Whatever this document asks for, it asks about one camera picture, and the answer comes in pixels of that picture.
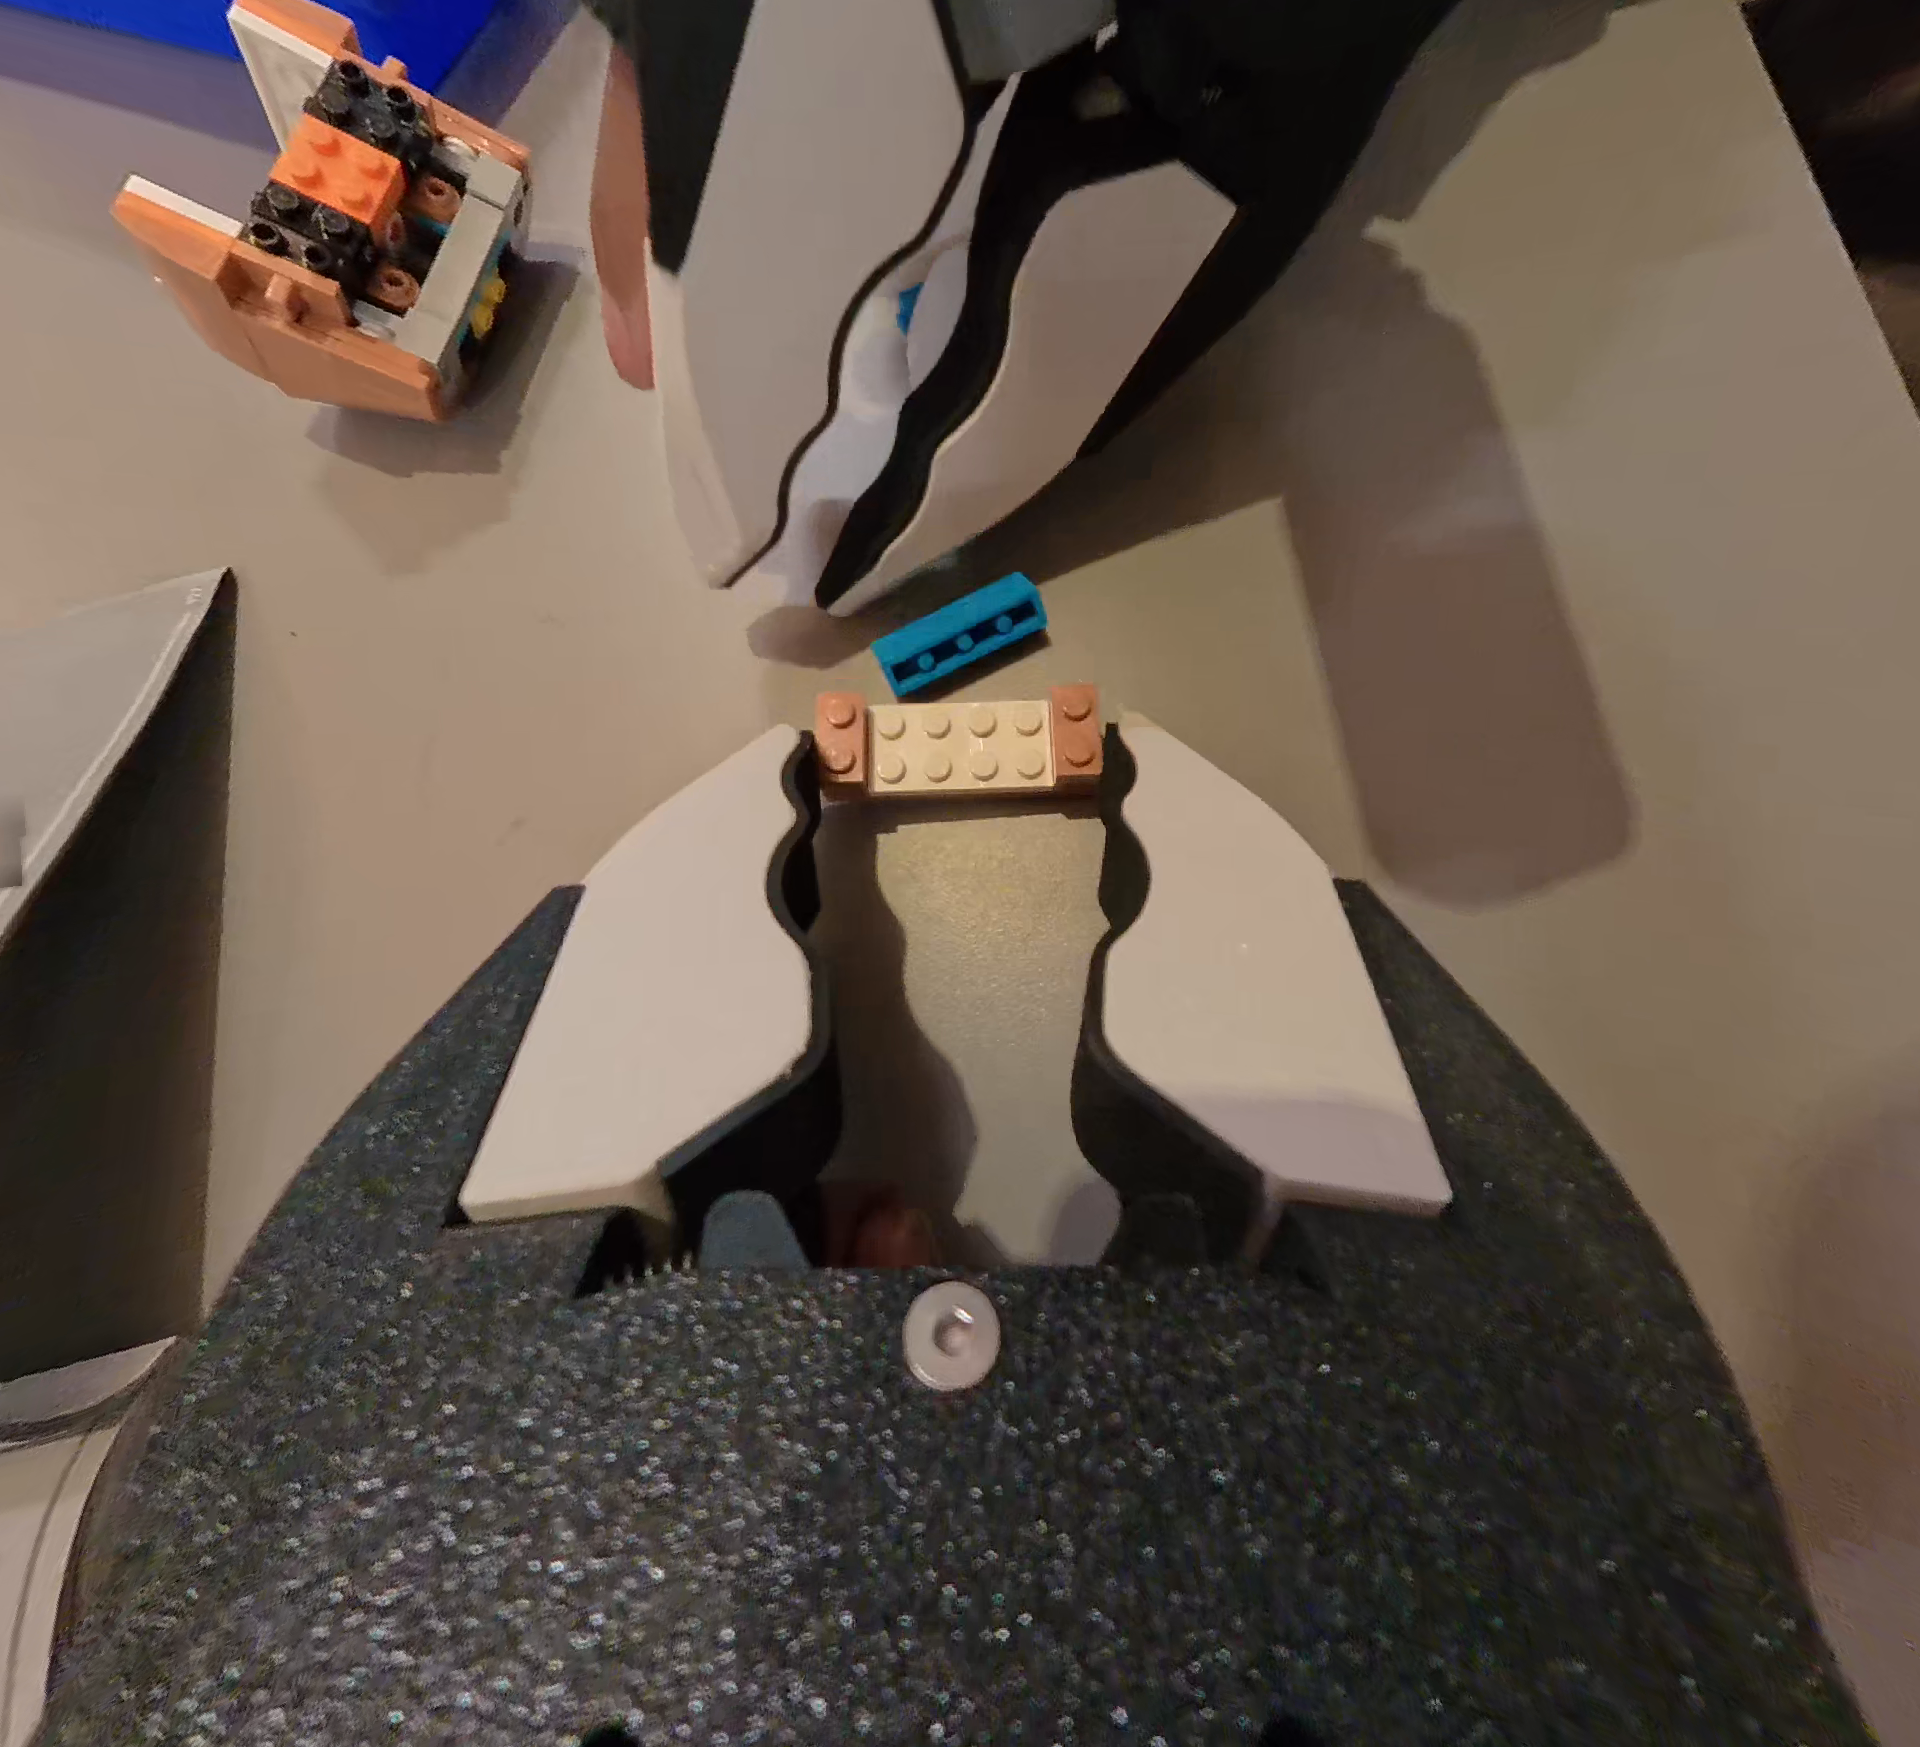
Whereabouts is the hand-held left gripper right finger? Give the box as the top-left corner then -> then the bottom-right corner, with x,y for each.
1071,712 -> 1456,1216

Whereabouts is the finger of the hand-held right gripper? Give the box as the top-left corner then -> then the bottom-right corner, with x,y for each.
815,151 -> 1246,620
657,0 -> 1017,594

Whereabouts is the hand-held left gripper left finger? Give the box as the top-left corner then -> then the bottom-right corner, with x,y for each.
458,723 -> 837,1225

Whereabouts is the long blue brick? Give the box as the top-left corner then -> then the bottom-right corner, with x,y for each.
872,572 -> 1056,698

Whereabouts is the long orange studded plate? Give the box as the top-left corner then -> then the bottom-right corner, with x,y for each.
815,683 -> 1113,807

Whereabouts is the white studded plate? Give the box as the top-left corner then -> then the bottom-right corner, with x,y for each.
868,708 -> 1056,792

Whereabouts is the brown toy brick model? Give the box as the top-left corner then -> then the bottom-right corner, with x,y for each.
115,0 -> 533,426

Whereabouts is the grey instruction booklet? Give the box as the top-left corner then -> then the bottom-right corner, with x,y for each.
0,572 -> 237,1708

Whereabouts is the grey desk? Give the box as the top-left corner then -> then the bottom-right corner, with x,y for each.
0,0 -> 1920,1747

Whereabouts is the person's right hand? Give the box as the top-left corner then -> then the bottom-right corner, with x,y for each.
590,49 -> 657,398

